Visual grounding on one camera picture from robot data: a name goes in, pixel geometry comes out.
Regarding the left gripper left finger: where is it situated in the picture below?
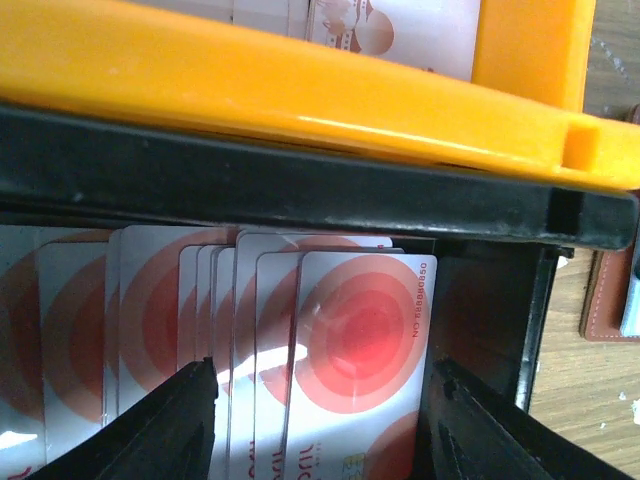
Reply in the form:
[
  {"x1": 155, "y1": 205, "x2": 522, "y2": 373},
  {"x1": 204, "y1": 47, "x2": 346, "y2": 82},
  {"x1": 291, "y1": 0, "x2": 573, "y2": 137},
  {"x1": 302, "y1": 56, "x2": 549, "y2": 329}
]
[{"x1": 30, "y1": 357, "x2": 218, "y2": 479}]

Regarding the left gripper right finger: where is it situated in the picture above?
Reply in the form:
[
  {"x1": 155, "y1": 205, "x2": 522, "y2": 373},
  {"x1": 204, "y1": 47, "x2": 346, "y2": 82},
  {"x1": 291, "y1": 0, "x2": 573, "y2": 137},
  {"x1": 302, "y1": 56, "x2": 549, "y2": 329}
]
[{"x1": 427, "y1": 359, "x2": 629, "y2": 479}]

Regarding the brown leather card holder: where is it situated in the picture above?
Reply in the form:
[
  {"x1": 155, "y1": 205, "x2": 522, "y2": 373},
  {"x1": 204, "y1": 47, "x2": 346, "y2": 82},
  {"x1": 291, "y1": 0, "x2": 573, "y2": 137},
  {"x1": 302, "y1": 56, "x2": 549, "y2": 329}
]
[{"x1": 580, "y1": 221, "x2": 639, "y2": 343}]

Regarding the black bin with red cards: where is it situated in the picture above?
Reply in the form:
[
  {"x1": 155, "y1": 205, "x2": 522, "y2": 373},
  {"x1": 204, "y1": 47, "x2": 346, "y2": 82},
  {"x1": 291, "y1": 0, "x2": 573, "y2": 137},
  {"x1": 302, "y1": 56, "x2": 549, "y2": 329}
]
[{"x1": 1, "y1": 105, "x2": 638, "y2": 479}]

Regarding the white card in orange bin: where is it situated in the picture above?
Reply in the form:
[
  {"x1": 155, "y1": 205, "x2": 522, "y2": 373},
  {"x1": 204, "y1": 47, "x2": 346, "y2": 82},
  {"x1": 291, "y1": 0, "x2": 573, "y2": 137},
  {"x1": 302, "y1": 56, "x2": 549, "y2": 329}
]
[{"x1": 232, "y1": 0, "x2": 481, "y2": 81}]

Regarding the orange plastic bin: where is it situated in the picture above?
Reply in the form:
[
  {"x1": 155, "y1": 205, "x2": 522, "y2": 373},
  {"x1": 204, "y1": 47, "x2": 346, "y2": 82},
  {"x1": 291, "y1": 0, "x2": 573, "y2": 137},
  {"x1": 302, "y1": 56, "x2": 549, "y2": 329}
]
[{"x1": 1, "y1": 1, "x2": 639, "y2": 190}]

